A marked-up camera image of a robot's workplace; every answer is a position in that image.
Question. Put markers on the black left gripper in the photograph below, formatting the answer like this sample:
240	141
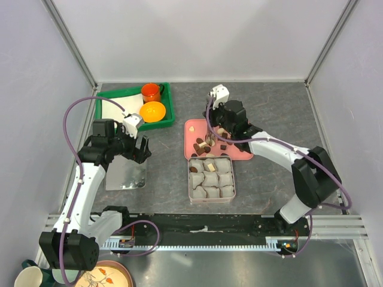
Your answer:
139	155

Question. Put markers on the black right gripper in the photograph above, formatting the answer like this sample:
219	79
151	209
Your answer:
211	112

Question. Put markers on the pink tray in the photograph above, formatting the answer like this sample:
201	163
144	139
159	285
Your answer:
220	147

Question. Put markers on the white rectangular chocolate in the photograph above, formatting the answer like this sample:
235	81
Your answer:
211	167

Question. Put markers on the brown oval chocolate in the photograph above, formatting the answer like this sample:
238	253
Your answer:
193	169

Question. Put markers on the pink chocolate tin box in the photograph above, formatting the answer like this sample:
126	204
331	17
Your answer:
211	187

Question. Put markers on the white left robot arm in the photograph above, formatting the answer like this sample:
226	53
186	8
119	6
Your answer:
74	243

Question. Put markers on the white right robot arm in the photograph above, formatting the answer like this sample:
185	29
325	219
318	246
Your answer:
314	175

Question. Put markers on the silver tin lid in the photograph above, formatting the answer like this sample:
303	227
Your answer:
124	174

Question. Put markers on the yellow bowl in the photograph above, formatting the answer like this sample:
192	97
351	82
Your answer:
152	112

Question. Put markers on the green plastic bin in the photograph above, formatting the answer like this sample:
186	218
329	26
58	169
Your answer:
166	99

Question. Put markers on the orange mug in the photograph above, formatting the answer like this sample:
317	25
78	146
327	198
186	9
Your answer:
152	92

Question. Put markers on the pink painted plate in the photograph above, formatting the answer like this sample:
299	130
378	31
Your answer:
106	273

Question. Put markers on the light green bowl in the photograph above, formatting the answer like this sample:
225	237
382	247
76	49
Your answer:
71	275

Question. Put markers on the cream and green mug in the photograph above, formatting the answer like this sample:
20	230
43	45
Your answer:
32	275

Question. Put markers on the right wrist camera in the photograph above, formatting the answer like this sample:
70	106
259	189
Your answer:
220	94

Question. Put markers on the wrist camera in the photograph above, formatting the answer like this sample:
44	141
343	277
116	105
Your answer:
220	94
131	123

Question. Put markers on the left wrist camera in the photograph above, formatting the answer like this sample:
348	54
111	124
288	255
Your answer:
131	123

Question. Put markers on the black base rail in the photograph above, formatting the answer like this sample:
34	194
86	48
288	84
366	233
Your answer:
204	230

